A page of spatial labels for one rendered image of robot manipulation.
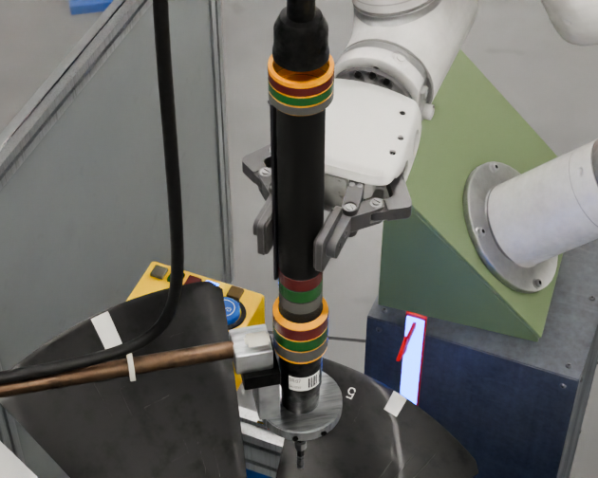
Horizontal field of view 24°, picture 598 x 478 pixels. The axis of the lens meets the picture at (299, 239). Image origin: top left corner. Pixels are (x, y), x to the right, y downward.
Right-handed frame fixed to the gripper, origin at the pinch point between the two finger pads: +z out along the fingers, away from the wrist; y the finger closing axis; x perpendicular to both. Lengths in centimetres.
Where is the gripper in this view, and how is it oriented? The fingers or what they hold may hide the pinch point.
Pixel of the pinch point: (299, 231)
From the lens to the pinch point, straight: 101.1
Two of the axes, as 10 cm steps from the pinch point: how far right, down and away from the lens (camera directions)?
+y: -9.3, -2.7, 2.6
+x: 0.0, -7.0, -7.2
